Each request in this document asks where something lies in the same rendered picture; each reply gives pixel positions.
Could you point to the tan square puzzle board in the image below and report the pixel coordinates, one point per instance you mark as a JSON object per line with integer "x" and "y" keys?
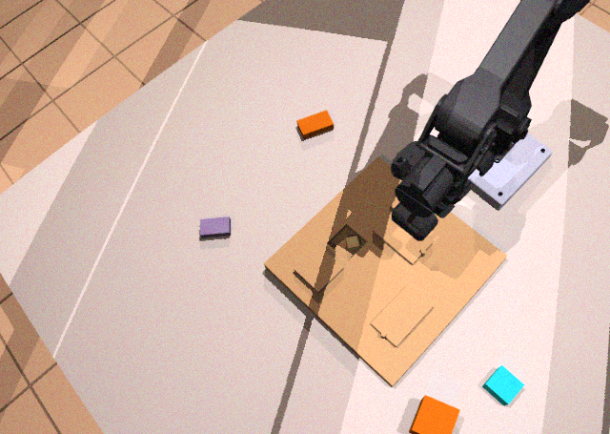
{"x": 389, "y": 299}

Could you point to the orange cube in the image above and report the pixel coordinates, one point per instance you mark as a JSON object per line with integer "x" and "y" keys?
{"x": 434, "y": 417}

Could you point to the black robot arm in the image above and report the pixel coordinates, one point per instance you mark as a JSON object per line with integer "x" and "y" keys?
{"x": 486, "y": 110}

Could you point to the teal cube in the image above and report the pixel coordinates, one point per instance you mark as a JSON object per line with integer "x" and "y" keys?
{"x": 503, "y": 386}

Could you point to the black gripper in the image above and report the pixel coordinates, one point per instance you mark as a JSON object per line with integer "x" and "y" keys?
{"x": 420, "y": 228}

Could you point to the orange flat panel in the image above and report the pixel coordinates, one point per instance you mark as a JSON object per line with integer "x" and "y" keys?
{"x": 315, "y": 124}

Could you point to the tan block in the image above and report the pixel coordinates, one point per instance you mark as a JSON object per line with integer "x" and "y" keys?
{"x": 352, "y": 243}

